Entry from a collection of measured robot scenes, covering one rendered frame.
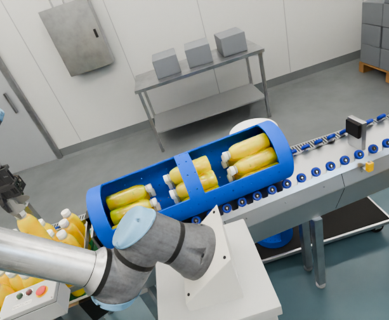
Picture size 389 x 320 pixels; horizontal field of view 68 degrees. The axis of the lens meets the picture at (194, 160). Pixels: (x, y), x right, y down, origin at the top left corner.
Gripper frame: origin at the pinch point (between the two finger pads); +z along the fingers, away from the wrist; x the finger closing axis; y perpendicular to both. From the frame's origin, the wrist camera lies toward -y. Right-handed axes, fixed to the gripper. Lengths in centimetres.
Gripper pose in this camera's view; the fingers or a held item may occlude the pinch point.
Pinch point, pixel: (19, 213)
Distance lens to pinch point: 133.7
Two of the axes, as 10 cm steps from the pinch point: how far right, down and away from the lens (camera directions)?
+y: 9.3, -3.6, 0.6
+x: -2.4, -4.7, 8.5
